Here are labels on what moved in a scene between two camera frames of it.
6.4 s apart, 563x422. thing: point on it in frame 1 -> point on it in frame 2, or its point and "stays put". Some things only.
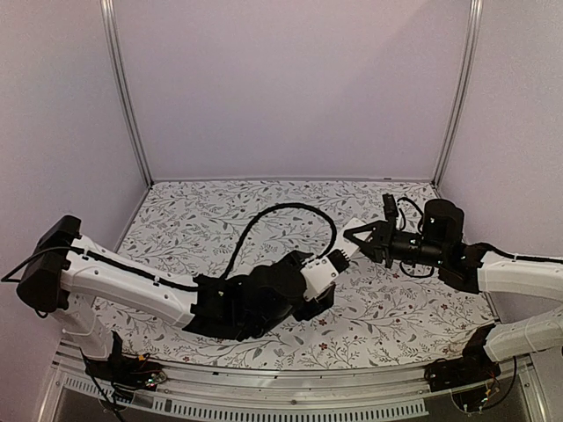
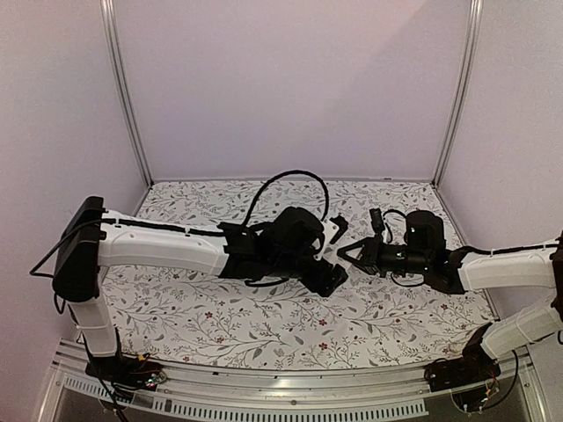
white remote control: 343,243 -> 340,261
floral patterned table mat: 208,231 stays put
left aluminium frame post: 113,48 stays put
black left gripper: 324,301 -> 332,276
